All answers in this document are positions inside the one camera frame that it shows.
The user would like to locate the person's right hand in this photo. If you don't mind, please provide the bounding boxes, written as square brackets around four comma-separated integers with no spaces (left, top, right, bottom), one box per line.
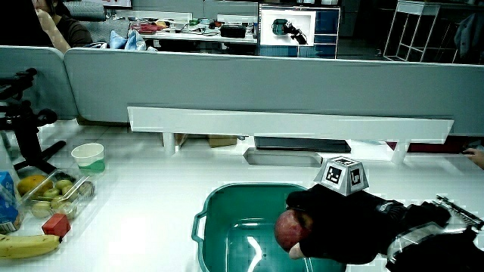
[286,155,399,265]

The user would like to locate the red apple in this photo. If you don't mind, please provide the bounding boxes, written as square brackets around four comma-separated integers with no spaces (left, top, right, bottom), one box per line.
[274,209,313,252]

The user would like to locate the green plastic plate basin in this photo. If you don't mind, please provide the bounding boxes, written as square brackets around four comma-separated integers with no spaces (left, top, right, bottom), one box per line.
[191,182,347,272]

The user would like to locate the black flat keyboard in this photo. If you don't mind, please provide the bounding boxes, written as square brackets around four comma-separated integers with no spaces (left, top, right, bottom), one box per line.
[253,136,352,154]

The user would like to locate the grey flat tray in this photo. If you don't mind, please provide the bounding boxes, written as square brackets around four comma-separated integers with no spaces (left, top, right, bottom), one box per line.
[242,147,324,168]

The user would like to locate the black ridged bar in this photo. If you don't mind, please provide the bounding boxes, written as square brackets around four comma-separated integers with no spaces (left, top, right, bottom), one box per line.
[435,193,484,230]

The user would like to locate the white desk shelf riser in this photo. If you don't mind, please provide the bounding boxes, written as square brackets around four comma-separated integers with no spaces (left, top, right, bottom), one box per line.
[126,106,455,165]

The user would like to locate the brown cardboard box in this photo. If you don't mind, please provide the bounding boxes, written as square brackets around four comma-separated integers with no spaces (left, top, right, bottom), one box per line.
[206,134,239,149]

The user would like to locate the long grey desk partition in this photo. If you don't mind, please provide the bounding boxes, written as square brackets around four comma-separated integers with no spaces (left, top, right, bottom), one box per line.
[64,48,484,138]

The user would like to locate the computer monitor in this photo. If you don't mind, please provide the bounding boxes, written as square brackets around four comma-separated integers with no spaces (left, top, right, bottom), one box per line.
[257,3,341,60]

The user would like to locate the white metal rack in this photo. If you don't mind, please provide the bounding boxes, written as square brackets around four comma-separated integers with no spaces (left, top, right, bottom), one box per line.
[383,0,455,63]

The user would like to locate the black bag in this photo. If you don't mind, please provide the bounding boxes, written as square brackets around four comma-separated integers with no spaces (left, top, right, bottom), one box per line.
[219,24,248,39]

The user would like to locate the white background desk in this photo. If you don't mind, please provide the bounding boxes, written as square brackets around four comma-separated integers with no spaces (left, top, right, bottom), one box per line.
[113,9,259,45]

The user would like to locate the hanging grey clothing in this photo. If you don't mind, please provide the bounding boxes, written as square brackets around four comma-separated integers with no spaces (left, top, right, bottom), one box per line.
[453,11,484,63]

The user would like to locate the white and green paper cup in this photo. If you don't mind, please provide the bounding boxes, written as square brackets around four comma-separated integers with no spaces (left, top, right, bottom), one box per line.
[70,142,106,176]

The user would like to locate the clear plastic fruit box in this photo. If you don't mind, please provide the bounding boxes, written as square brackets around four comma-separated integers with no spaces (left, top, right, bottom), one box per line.
[16,168,98,224]

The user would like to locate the red item on desk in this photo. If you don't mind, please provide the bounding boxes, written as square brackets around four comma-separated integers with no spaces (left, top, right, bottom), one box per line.
[130,22,164,36]

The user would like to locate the blue plastic bags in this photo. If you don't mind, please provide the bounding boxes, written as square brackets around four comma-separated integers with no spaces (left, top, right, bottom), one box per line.
[109,29,147,51]

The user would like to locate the red cube block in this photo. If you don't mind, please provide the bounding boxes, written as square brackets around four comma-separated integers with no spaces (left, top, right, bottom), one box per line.
[41,213,72,239]

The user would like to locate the grey office chair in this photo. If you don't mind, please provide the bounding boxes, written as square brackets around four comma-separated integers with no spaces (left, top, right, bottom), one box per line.
[63,1,132,45]

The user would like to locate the orange fruit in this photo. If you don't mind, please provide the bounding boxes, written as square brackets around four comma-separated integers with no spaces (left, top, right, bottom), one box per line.
[17,174,54,198]

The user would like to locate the yellow banana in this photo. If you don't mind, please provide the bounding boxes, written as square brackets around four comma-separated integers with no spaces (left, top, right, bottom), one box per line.
[0,233,61,261]

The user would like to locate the blue and white carton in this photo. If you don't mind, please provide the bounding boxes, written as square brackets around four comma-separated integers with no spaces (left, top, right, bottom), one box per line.
[0,171,24,234]

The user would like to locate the short grey desk partition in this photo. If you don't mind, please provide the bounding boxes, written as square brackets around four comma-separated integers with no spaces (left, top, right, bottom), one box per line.
[0,45,79,121]

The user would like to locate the black camera tripod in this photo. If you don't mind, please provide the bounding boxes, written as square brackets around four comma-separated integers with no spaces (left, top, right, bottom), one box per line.
[0,67,67,175]

